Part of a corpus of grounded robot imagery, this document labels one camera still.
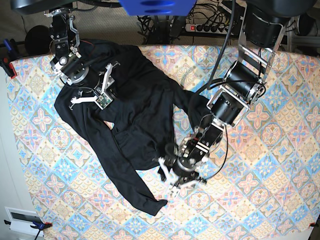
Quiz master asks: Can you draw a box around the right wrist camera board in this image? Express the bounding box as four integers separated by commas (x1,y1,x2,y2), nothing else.
95,93,113,110

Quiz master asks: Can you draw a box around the black t-shirt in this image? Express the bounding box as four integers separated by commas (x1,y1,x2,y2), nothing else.
54,39,210,216

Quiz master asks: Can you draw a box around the orange clamp bottom right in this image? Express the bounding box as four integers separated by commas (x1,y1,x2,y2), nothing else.
309,222,320,228

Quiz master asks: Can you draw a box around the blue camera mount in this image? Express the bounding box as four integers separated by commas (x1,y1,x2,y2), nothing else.
119,0,197,17

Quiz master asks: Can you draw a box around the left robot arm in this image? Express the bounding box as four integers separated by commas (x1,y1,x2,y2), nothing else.
158,0,314,192

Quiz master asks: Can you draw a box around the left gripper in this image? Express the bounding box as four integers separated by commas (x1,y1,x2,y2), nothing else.
159,156,207,188

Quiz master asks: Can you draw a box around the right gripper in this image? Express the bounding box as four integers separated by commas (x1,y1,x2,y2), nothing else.
82,69,117,100

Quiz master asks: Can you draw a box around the blue clamp bottom left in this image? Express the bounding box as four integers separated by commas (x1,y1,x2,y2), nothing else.
4,220,53,240

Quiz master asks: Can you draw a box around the black round stool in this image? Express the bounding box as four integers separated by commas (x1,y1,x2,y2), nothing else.
24,25,52,56

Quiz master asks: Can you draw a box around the patterned tablecloth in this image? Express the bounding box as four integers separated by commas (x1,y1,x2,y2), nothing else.
3,52,320,240

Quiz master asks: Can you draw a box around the white wall vent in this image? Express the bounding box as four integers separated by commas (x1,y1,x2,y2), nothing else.
4,206,42,237

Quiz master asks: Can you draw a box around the red black clamp left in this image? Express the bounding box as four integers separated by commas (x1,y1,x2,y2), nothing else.
0,57,17,79

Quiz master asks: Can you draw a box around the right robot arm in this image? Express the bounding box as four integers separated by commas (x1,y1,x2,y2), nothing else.
45,6,119,108

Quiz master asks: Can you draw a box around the white power strip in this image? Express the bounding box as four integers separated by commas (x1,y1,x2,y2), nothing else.
184,23,228,35

